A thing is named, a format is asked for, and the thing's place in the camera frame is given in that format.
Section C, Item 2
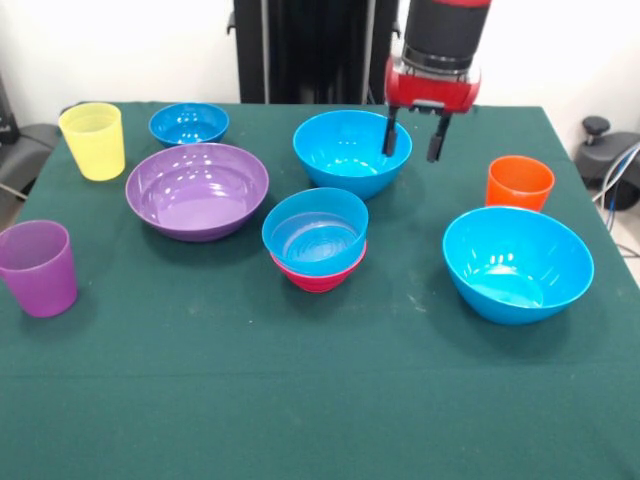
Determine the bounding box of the dark green tablecloth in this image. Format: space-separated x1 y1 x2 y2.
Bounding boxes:
0 101 640 480

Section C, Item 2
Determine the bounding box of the large blue bowl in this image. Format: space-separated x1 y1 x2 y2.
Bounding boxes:
292 109 414 202
441 205 596 327

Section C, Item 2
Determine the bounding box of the bundle of light cables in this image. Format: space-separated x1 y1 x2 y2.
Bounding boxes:
593 142 640 261

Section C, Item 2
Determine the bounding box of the purple cup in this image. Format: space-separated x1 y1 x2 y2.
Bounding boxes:
0 219 79 319

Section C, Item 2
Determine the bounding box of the dark grey chair base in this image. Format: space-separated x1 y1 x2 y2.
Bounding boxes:
574 115 640 211

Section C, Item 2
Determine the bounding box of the small red bowl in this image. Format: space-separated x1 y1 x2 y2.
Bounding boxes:
269 239 369 294

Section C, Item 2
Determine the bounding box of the wide purple bowl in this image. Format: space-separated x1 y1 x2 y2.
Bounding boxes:
124 142 271 244

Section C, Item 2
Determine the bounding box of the orange cup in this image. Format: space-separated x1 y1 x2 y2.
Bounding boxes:
485 155 556 213

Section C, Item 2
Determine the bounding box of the grey padded chair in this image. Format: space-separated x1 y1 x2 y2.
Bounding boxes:
0 74 57 202

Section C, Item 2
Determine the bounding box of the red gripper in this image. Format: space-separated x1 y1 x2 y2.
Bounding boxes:
381 55 483 164

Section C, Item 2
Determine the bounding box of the small dark blue bowl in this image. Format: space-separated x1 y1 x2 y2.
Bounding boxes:
148 102 231 147

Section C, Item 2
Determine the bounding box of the yellow cup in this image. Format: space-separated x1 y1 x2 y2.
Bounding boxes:
58 102 126 182

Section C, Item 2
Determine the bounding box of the translucent light blue bowl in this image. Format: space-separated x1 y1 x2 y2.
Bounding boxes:
261 187 371 278

